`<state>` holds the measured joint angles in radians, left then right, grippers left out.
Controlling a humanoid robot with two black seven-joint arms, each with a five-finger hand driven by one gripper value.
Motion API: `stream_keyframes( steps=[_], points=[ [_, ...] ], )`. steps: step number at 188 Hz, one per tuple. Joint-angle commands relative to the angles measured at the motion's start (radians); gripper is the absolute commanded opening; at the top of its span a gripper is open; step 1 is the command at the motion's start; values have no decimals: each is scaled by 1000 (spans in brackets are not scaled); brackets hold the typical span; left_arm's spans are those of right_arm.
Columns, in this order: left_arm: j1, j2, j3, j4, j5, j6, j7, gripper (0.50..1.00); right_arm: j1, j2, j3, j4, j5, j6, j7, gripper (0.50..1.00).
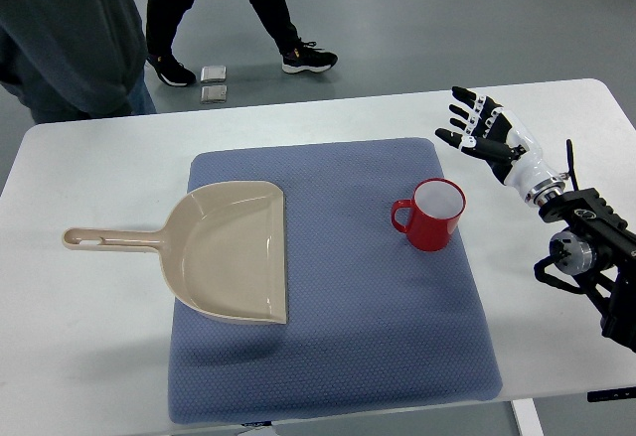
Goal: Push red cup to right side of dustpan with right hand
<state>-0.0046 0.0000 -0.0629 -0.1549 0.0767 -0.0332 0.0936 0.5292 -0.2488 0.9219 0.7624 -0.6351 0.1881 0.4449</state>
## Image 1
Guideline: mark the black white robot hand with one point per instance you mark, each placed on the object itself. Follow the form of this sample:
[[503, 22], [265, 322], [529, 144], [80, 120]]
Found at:
[[483, 129]]

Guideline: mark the red cup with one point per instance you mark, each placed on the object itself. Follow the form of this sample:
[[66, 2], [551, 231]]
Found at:
[[431, 215]]

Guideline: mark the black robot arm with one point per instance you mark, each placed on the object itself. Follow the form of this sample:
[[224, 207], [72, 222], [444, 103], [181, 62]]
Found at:
[[593, 256]]

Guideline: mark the beige plastic dustpan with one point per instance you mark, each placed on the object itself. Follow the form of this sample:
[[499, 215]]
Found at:
[[221, 250]]

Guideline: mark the lower silver floor plate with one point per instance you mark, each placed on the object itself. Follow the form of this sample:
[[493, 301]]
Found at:
[[213, 94]]

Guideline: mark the silver floor plate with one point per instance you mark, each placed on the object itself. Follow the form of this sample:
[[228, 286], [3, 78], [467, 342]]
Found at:
[[213, 94], [212, 74]]

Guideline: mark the black table control panel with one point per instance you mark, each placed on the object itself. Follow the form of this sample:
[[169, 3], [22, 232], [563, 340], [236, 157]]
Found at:
[[611, 394]]

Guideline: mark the upper silver floor plate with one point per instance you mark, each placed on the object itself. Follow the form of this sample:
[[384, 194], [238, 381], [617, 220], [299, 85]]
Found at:
[[212, 74]]

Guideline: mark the white table leg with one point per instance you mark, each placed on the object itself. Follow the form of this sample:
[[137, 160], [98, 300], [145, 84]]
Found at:
[[527, 418]]

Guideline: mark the walking person in black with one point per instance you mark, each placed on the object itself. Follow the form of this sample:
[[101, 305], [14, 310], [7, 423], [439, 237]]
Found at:
[[163, 18]]

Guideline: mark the person in dark hoodie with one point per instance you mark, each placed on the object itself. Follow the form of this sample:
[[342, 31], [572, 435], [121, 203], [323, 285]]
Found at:
[[74, 60]]

